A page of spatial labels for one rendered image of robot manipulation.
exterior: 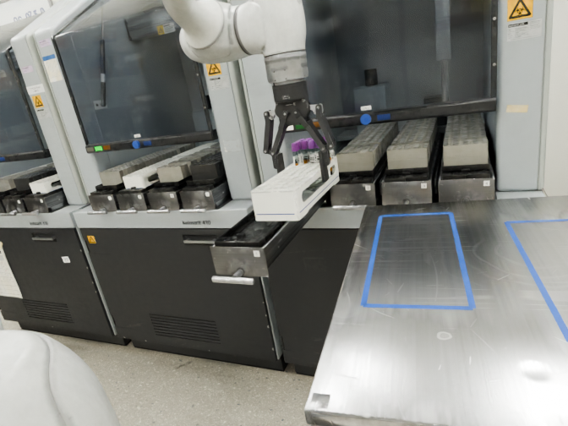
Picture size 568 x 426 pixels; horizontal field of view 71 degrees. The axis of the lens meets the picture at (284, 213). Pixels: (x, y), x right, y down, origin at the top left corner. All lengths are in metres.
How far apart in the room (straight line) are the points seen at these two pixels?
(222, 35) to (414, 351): 0.69
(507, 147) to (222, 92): 0.86
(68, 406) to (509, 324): 0.47
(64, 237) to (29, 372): 1.65
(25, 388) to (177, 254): 1.26
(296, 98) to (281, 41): 0.11
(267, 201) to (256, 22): 0.36
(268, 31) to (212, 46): 0.13
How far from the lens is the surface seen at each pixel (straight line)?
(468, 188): 1.16
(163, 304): 1.80
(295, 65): 0.87
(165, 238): 1.60
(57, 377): 0.39
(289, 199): 0.77
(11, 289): 2.56
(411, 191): 1.17
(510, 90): 1.20
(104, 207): 1.75
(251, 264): 0.88
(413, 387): 0.47
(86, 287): 2.08
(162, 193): 1.52
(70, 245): 2.01
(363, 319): 0.56
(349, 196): 1.20
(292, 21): 0.87
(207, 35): 0.90
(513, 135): 1.22
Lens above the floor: 1.14
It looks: 19 degrees down
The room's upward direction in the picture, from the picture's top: 10 degrees counter-clockwise
